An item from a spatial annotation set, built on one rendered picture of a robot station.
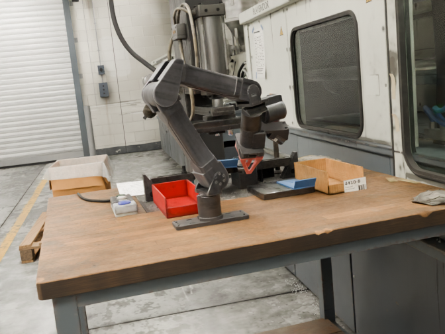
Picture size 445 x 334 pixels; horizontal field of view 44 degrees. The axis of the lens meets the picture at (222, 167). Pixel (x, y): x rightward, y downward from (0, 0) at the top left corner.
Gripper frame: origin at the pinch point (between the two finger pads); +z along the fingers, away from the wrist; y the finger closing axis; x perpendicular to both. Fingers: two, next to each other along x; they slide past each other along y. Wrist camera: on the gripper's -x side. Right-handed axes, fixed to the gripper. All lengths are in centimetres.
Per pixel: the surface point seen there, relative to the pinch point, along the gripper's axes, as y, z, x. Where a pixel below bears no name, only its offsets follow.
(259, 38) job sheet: 184, 47, -51
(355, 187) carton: -5.5, 6.6, -32.6
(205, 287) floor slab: 100, 173, -5
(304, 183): -1.4, 7.0, -18.0
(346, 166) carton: 5.3, 7.2, -33.9
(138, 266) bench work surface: -42, -9, 34
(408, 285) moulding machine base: -9, 52, -60
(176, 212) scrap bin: -8.3, 7.2, 22.1
